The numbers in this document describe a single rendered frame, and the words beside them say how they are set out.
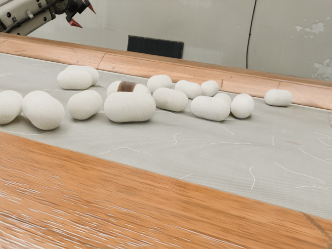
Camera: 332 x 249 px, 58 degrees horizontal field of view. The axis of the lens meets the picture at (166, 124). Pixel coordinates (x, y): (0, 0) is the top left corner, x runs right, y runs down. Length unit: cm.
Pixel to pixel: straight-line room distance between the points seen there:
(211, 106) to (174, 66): 19
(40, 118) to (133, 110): 6
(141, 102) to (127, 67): 23
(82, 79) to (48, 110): 12
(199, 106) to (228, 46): 207
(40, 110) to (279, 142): 16
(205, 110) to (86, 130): 10
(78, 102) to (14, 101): 4
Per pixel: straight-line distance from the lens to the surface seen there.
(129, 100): 20
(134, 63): 44
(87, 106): 20
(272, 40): 231
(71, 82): 30
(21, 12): 99
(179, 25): 236
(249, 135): 23
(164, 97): 25
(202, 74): 41
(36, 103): 19
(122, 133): 19
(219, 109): 24
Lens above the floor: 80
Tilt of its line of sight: 17 degrees down
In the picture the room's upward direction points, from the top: 7 degrees clockwise
